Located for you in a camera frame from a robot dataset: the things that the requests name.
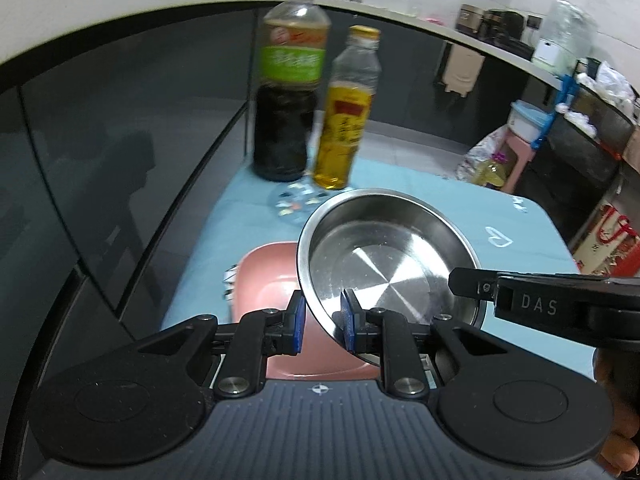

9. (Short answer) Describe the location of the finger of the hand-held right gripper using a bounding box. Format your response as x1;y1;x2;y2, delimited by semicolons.
448;268;501;306

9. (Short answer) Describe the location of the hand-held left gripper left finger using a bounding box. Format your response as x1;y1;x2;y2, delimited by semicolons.
132;290;307;400

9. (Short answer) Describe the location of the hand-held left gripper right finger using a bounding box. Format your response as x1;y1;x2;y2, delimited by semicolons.
341;289;511;400

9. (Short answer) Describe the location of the pink square plate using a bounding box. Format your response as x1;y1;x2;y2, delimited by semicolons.
232;241;381;381

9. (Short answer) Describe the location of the stainless steel bowl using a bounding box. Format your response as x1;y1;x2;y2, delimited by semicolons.
296;188;485;367

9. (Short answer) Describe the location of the person's right hand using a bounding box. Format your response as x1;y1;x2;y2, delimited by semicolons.
595;347;640;478

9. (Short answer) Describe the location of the red and white printed bag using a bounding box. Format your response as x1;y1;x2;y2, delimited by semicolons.
575;200;640;276

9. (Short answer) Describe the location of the teal printed tablecloth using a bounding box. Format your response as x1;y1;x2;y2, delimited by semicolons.
160;157;596;391

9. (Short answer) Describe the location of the yellow oil jug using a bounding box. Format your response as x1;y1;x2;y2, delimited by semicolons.
472;155;506;191

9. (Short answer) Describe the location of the clear glass dish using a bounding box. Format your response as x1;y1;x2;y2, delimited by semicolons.
268;172;333;226

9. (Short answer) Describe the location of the printed plastic bag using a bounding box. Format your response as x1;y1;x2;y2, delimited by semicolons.
456;127;508;186

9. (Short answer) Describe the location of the pink plastic stool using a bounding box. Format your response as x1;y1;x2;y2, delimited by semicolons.
500;127;538;196

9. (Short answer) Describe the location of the black storage rack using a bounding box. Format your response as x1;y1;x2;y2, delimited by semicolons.
520;57;640;261

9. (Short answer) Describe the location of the white container blue lid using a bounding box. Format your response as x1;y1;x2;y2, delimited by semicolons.
507;100;551;143

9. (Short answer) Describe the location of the small white plastic bag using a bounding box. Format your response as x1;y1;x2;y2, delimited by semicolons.
562;102;598;138

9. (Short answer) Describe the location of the yellow oil bottle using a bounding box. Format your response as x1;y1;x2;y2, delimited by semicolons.
312;25;382;191

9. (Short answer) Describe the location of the dark sauce bottle green label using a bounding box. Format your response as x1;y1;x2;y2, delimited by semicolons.
252;0;332;182

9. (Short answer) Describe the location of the beige plastic hanging holder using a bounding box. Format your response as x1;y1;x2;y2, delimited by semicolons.
442;42;486;98

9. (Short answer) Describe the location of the large white plastic bag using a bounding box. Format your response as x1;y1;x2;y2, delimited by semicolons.
577;60;638;116

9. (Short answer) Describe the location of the white kitchen appliance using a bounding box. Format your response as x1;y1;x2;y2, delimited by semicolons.
531;40;566;68

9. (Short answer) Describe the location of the black kitchen appliance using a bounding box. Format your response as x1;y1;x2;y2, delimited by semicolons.
482;8;536;58

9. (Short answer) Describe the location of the silver rice cooker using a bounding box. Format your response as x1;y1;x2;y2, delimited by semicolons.
456;3;488;41

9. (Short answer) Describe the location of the large clear plastic bag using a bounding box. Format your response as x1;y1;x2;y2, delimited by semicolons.
542;0;598;76

